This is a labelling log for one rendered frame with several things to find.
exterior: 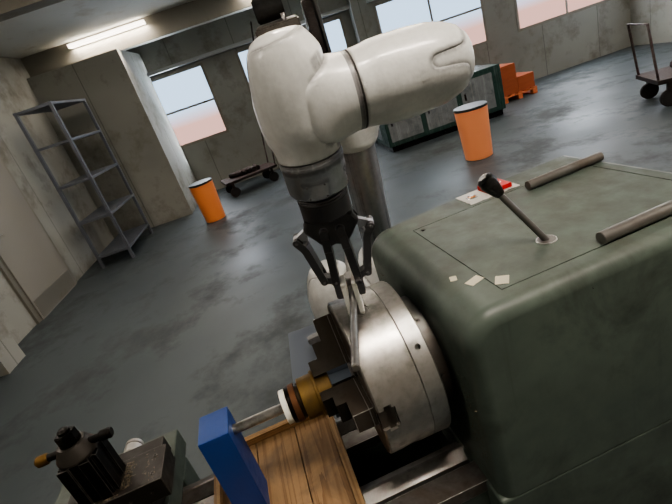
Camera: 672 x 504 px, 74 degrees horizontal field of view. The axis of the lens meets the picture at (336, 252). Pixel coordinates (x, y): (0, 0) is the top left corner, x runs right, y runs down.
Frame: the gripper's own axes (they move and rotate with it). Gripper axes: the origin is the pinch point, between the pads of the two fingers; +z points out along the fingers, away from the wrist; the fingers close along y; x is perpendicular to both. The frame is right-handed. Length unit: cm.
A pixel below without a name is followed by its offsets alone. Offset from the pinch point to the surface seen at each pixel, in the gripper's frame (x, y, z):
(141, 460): -2, -54, 31
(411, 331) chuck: -2.4, 8.4, 9.0
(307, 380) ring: -0.1, -13.2, 18.5
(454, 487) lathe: -13.6, 9.8, 40.9
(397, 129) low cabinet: 643, 74, 213
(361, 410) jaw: -10.0, -3.1, 17.5
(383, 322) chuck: -0.2, 4.0, 7.7
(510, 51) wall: 912, 353, 212
